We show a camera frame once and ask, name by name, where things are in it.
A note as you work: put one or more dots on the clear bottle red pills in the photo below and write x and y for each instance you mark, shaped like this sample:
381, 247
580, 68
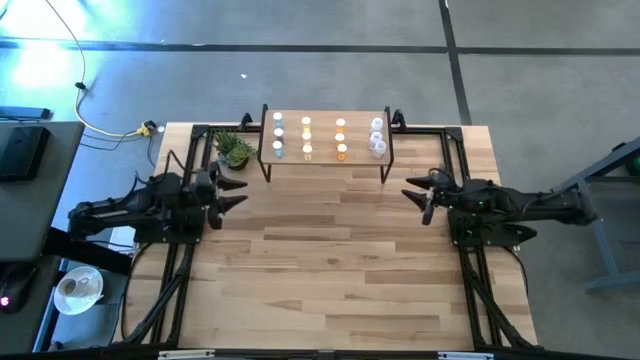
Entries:
380, 149

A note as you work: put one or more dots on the black computer box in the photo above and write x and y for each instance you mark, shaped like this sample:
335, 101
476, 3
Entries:
22, 152

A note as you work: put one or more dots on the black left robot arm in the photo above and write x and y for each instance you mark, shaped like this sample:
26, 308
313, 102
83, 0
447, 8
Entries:
135, 207

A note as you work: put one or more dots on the white paper sheet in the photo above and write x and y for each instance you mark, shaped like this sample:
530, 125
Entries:
116, 235

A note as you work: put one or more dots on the dark flat device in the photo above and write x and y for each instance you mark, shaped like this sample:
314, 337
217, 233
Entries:
25, 113

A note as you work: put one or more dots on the wooden shelf black metal legs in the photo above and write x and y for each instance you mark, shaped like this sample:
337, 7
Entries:
325, 160

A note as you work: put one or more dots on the white coffee cup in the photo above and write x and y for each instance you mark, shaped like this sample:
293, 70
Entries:
67, 286

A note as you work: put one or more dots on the silver metal bracket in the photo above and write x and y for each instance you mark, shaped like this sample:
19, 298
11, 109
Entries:
185, 355
465, 356

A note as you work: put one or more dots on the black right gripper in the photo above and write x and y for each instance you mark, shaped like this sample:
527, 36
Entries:
445, 192

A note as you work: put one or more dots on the green potted plant black pot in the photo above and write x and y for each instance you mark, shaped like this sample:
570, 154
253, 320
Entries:
232, 150

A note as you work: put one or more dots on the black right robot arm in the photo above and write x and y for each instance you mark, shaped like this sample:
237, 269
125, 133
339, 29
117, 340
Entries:
525, 207

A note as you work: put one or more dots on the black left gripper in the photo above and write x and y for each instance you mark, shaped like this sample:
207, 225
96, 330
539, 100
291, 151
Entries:
204, 187

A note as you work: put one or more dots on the pale yellow pill vial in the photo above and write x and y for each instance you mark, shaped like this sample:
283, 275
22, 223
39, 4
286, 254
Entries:
306, 123
306, 137
307, 151

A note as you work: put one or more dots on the blue-grey metal table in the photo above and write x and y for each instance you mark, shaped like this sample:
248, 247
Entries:
600, 235

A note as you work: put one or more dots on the grey desk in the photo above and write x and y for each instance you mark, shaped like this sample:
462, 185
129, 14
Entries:
30, 215

